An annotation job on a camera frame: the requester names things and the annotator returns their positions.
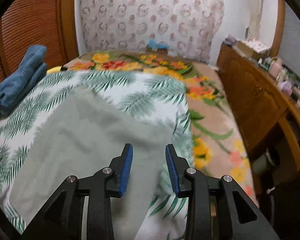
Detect grey sweat pants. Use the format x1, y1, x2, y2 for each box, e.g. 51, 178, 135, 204
10, 87, 173, 239

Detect floral blanket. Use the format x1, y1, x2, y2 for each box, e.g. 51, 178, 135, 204
65, 51, 256, 200

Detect folded blue jeans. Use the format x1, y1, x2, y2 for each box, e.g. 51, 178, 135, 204
0, 44, 47, 116

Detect yellow plush toy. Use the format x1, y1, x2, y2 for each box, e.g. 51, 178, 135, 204
46, 66, 68, 74

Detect long wooden cabinet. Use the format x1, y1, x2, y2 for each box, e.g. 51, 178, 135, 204
217, 44, 300, 194

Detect palm leaf bed sheet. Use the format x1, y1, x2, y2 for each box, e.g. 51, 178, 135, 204
0, 70, 193, 239

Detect brown louvered wardrobe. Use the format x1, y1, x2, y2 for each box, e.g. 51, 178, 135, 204
0, 0, 78, 83

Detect pink bottle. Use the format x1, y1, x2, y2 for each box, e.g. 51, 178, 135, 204
268, 58, 282, 79

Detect white patterned box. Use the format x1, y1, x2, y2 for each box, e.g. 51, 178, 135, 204
236, 38, 271, 61

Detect circle patterned curtain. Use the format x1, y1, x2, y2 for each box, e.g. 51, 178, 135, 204
79, 0, 224, 63

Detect cardboard box with blue cloth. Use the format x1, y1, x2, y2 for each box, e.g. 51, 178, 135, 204
146, 39, 169, 55

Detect beige side curtain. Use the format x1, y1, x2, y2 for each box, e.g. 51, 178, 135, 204
247, 0, 263, 41

